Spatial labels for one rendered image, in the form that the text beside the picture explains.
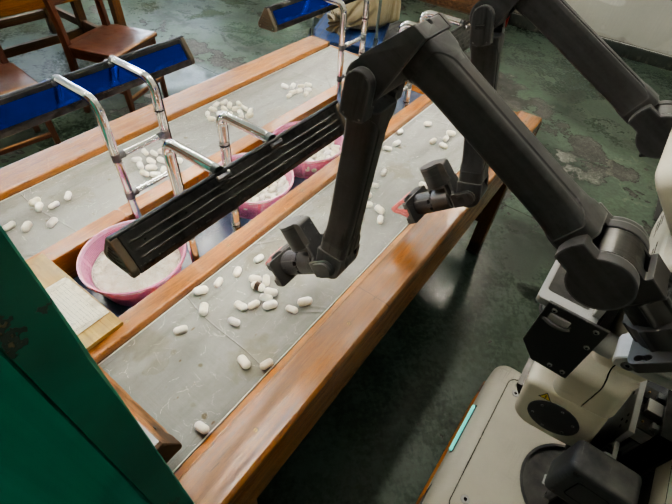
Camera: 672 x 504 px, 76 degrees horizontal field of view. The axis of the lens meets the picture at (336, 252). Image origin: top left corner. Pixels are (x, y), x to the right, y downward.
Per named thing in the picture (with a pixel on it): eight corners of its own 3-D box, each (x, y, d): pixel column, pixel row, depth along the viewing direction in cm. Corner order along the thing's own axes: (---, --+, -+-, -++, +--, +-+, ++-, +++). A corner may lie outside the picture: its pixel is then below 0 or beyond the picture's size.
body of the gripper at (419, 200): (400, 204, 113) (422, 199, 108) (418, 185, 119) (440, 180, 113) (410, 224, 115) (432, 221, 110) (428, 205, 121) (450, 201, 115)
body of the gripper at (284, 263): (263, 264, 95) (283, 262, 89) (293, 239, 101) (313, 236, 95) (278, 287, 97) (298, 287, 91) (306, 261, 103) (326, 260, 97)
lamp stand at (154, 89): (194, 210, 138) (162, 73, 105) (141, 244, 126) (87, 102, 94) (156, 185, 145) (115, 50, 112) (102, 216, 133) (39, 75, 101)
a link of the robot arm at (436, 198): (455, 211, 106) (465, 200, 109) (444, 186, 104) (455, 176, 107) (432, 215, 111) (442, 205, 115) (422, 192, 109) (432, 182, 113)
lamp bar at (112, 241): (348, 132, 107) (350, 105, 102) (134, 280, 71) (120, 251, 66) (323, 121, 110) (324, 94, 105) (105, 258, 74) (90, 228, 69)
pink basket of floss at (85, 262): (197, 241, 129) (191, 217, 122) (185, 314, 111) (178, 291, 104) (104, 243, 125) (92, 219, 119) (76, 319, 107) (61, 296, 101)
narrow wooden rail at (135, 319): (445, 107, 200) (451, 84, 192) (83, 404, 95) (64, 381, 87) (435, 103, 202) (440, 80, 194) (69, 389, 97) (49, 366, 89)
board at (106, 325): (124, 324, 97) (122, 321, 96) (60, 372, 88) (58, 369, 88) (44, 255, 109) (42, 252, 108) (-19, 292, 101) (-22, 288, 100)
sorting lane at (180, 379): (511, 117, 184) (513, 112, 182) (165, 486, 79) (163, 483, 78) (449, 93, 195) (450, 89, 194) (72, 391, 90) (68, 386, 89)
